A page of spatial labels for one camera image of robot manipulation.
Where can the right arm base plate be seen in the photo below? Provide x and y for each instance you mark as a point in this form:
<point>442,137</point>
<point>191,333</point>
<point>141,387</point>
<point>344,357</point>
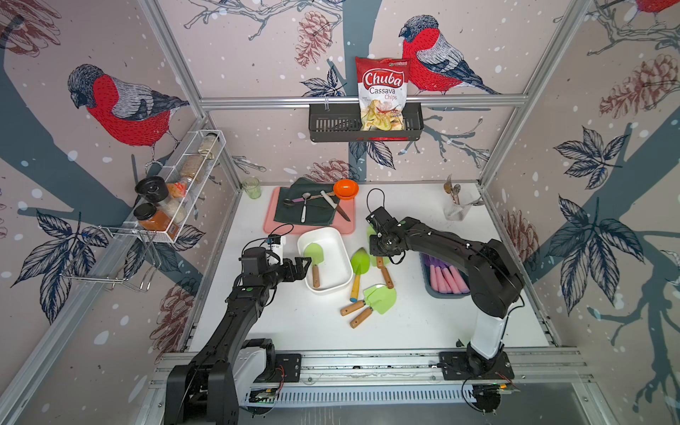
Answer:
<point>462,364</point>

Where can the orange plastic bowl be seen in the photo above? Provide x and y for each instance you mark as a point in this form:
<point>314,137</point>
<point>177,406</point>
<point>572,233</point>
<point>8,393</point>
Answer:
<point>346,189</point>

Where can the iridescent spoon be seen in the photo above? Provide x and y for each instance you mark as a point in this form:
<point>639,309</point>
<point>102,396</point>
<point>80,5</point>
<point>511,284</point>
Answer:
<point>294,202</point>

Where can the green shovel yellow handle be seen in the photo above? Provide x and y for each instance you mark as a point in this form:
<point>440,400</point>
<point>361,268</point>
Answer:
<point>360,262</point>

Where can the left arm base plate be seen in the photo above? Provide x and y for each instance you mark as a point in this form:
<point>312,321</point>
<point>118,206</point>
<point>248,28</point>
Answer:
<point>280,367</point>

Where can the green shovel wooden handle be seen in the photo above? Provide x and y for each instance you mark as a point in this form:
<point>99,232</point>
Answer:
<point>315,252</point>
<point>378,297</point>
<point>366,313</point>
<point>379,262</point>

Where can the orange spice jar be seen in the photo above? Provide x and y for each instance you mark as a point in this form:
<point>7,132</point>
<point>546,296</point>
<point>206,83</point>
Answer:
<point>153,219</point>

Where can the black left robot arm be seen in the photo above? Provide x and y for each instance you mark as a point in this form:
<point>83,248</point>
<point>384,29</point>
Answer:
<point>209,380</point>

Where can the dark green cloth napkin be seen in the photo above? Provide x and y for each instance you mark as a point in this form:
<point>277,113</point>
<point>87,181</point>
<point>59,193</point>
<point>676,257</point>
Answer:
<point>319,212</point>

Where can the Chuba cassava chips bag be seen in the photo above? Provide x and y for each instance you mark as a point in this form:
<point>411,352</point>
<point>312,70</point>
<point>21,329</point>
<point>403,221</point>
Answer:
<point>382,93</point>

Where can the teal storage tray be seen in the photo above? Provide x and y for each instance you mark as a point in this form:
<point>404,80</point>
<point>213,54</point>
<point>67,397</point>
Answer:
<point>439,275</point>

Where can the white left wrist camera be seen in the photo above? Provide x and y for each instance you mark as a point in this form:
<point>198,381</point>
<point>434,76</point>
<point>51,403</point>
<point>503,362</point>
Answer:
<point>275,244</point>

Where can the white wire spice rack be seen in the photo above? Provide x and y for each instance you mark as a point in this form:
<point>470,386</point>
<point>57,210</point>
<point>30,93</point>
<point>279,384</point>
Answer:
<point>186,178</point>

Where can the metal spoon white handle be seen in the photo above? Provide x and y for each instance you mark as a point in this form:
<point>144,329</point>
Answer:
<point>304,204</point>

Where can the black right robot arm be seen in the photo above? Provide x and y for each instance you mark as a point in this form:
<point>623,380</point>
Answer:
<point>493,278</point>

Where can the purple shovel pink handle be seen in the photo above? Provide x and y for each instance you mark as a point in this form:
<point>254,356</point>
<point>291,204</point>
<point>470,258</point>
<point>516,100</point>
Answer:
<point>449,284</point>
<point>434,281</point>
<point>459,281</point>

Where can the pink cutting board tray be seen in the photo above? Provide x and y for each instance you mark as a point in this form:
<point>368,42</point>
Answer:
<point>340,224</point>

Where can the small green glass cup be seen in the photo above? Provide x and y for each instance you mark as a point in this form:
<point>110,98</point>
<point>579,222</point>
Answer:
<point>251,187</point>

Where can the clear glass with cutlery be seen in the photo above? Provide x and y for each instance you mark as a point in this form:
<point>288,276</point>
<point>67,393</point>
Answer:
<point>463,196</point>

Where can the white handled knife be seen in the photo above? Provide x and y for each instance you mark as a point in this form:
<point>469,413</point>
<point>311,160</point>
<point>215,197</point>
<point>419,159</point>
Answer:
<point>335,206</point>

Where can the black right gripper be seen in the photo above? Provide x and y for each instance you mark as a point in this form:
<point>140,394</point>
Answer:
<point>374,252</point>

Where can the black lid spice jar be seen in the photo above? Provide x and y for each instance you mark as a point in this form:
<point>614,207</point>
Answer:
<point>153,189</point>

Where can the black wire wall basket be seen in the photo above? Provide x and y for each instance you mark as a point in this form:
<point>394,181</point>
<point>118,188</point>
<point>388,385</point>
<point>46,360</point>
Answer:
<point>337,123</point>

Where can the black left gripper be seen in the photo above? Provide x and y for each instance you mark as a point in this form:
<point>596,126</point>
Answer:
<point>299,272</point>

